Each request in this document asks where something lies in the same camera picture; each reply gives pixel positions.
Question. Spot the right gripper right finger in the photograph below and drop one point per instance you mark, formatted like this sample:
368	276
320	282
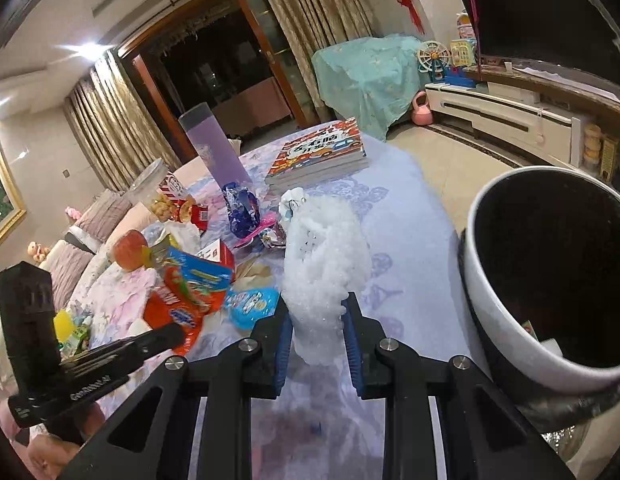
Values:
484	435

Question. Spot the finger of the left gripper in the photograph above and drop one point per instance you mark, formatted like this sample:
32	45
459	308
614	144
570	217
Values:
150	342

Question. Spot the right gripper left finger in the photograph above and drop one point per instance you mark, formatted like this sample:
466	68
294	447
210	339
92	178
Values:
192	415

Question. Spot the blue candy wrapper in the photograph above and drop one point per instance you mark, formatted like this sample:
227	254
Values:
250	306

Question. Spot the red snack bag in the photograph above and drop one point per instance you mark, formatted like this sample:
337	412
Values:
163	307

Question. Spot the yellow snack bag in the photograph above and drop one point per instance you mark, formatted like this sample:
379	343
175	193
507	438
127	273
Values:
153	256

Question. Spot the pink plastic wrapper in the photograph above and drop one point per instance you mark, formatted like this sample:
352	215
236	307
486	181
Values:
266	226

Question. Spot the white round trash bin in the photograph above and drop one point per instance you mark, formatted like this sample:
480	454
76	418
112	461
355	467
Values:
540	262

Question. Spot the person's left hand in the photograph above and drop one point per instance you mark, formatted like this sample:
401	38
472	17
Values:
49	454

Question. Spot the orange snack bag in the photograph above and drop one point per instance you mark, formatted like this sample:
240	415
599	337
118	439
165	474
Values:
200	282

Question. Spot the red apple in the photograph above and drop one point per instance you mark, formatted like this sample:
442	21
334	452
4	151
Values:
131	251

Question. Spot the colourful foil wrapper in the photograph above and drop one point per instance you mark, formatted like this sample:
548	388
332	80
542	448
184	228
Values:
273	237

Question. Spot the clear jar of snacks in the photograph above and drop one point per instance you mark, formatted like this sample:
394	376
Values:
162	193

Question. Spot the floral tablecloth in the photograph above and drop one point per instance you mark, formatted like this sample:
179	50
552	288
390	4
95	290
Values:
383	235

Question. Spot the left beige curtain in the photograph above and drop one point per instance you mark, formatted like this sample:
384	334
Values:
112	125

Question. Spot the beige curtain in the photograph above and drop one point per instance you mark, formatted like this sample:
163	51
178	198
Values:
112	125
312	25

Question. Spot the purple water bottle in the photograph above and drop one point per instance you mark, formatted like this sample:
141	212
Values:
212	145

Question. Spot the colourful children's book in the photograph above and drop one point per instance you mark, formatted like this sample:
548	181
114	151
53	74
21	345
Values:
324	153

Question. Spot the white TV cabinet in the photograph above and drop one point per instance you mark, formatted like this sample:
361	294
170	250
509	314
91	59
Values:
555	136

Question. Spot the pink kettlebell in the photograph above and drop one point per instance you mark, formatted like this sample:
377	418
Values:
421	113

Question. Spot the teal cloth covered furniture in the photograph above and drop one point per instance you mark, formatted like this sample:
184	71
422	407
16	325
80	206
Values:
370	79

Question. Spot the right beige curtain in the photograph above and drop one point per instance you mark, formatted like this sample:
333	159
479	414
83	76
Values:
312	25

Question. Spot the toy ferris wheel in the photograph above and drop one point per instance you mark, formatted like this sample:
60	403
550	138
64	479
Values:
433	59

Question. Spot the black flat screen television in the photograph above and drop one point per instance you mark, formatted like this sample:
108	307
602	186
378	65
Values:
579	34

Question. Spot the wooden sliding door frame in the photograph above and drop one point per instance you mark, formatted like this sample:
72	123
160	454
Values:
230	54

